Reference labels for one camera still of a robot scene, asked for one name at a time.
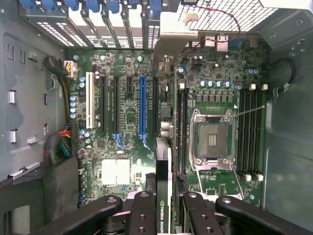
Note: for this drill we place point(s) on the white power connector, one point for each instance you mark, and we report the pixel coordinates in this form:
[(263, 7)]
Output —
[(71, 69)]

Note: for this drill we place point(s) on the thin metal locking lever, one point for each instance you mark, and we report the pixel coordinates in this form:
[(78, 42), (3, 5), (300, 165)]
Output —
[(249, 111)]

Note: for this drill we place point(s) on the black plastic cover box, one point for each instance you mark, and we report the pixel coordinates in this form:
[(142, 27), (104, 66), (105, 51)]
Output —
[(24, 191)]

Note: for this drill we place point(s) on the black RAM slot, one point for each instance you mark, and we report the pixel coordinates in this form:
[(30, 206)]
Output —
[(260, 134), (248, 134), (242, 134), (186, 129), (254, 134)]

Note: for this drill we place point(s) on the long black expansion slot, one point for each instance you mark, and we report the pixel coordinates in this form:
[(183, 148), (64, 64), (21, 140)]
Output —
[(154, 105), (104, 102), (116, 102)]

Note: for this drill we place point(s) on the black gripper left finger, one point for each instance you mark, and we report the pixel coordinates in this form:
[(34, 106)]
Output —
[(144, 215)]

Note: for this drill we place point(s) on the blue expansion slot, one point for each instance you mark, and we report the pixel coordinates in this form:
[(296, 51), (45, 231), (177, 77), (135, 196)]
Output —
[(142, 105)]

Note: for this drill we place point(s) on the silver chipset heatsink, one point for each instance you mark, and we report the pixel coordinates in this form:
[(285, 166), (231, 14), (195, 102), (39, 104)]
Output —
[(116, 172)]

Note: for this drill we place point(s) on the small silver finned heatsink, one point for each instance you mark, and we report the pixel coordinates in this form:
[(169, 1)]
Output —
[(217, 42)]

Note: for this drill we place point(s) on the blue card retention latch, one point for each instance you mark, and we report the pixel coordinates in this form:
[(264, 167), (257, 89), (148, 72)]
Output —
[(28, 3), (112, 7), (49, 3), (133, 5), (155, 8), (73, 5)]

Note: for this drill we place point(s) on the CPU socket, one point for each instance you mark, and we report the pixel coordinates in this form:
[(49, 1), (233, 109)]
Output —
[(212, 142)]

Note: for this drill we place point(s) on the short black expansion slot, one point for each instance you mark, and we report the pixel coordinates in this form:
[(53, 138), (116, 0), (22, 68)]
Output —
[(129, 85)]

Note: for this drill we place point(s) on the white expansion slot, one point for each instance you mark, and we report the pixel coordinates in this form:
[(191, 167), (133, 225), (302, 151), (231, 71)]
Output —
[(90, 100)]

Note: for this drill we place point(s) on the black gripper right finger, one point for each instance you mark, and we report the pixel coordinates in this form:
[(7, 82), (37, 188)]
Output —
[(195, 215)]

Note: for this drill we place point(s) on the dark grey PC case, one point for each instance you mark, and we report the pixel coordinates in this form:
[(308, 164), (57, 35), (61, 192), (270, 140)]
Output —
[(288, 147)]

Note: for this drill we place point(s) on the green motherboard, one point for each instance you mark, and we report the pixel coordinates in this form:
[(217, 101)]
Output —
[(137, 156)]

